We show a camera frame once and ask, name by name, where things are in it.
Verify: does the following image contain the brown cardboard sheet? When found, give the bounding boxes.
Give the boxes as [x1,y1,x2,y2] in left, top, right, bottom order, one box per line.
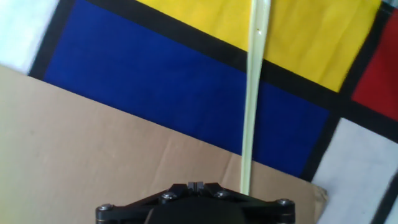
[0,63,328,224]

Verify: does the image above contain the colour block patterned cloth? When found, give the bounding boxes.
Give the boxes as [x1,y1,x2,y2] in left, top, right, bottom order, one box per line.
[0,0,398,224]

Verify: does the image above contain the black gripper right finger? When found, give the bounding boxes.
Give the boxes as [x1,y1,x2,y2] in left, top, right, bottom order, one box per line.
[196,182,295,224]

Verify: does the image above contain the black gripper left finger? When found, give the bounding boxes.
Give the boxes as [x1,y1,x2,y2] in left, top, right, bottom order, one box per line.
[95,182,197,224]

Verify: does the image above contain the light green plastic flyswatter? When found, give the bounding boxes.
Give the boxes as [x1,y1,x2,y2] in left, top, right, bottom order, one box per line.
[239,0,272,196]

